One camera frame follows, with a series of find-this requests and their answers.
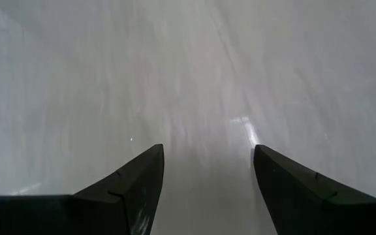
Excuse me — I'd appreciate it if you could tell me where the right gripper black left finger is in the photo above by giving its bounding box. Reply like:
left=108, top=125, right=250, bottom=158
left=0, top=144, right=165, bottom=235

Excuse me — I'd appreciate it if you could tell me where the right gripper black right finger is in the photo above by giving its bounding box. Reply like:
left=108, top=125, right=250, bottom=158
left=253, top=144, right=376, bottom=235

